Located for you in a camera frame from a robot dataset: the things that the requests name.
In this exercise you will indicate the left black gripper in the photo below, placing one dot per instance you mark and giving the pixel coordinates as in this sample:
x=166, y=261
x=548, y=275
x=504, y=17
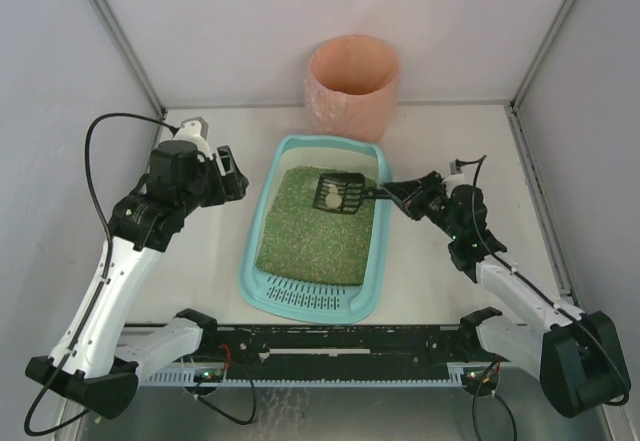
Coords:
x=226, y=174

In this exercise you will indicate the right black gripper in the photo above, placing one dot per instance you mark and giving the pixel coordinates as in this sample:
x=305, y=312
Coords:
x=426, y=197

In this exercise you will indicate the black litter scoop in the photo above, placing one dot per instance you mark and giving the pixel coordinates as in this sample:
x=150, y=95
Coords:
x=353, y=188

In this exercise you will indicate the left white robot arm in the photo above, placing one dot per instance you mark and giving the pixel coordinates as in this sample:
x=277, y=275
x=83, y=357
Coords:
x=88, y=366

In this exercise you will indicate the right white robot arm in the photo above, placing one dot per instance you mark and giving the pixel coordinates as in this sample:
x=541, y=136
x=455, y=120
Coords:
x=576, y=356

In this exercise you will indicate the beige litter clump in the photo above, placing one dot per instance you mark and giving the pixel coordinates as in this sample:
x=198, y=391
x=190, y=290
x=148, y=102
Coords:
x=333, y=199

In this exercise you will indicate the green cat litter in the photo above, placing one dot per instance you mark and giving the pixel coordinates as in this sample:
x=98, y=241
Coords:
x=303, y=243

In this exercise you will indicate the pink lined trash bin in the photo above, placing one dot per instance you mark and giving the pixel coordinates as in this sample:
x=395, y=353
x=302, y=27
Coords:
x=351, y=87

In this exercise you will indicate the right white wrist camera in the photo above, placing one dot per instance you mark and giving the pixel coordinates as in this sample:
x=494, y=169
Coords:
x=456, y=172

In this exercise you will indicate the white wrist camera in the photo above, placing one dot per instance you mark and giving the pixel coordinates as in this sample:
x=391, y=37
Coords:
x=456, y=172
x=195, y=130

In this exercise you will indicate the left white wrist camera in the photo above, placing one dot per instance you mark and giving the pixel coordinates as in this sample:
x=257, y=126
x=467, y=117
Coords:
x=195, y=130

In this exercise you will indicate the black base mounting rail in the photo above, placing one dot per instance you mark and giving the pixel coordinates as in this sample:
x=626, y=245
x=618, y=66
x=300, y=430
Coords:
x=363, y=352

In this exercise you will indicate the white slotted cable duct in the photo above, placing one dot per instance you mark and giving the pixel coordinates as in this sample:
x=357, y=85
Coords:
x=454, y=376

